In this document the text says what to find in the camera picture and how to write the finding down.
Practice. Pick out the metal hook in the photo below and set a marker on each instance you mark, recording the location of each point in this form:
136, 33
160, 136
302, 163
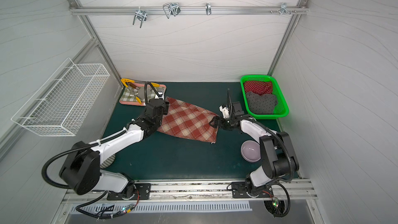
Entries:
208, 9
171, 9
283, 10
140, 16

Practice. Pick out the red dotted skirt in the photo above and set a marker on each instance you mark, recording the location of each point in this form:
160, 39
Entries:
258, 87

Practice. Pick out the aluminium cross rail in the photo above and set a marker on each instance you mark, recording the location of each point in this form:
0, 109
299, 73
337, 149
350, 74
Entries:
185, 10

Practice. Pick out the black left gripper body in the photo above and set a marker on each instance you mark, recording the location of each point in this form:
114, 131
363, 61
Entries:
162, 108

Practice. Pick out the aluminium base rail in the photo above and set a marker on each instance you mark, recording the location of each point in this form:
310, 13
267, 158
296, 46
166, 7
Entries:
200, 190

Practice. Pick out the red plaid skirt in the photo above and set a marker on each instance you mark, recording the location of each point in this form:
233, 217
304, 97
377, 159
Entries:
188, 121

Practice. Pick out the grey dotted skirt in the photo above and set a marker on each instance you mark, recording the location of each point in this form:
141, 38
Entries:
261, 104

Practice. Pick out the white wire basket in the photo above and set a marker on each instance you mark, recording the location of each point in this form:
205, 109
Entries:
60, 106

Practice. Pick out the green plastic basket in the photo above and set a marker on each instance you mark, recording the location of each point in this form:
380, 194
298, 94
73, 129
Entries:
281, 110

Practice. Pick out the yellow tipped metal tongs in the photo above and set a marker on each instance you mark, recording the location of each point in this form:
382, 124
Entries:
133, 93

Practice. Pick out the grey ribbed mug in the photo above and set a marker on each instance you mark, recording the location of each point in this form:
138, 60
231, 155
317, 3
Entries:
108, 162

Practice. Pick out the green checkered cloth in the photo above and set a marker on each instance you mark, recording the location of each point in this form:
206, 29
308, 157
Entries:
130, 96

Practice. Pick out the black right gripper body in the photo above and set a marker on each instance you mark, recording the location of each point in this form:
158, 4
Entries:
224, 123

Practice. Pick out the lilac bowl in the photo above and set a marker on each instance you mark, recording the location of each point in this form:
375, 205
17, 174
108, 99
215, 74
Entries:
250, 151

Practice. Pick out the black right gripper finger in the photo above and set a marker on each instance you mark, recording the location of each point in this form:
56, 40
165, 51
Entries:
229, 101
215, 122

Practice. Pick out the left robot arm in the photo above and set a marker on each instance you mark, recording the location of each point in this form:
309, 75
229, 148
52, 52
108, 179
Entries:
82, 168

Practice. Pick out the pink plastic tray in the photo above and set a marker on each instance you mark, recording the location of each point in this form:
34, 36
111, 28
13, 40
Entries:
141, 103

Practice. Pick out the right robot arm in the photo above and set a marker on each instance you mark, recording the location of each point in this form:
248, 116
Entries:
277, 155

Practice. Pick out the white vented cable duct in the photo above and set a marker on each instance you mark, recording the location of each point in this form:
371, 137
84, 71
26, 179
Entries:
174, 207

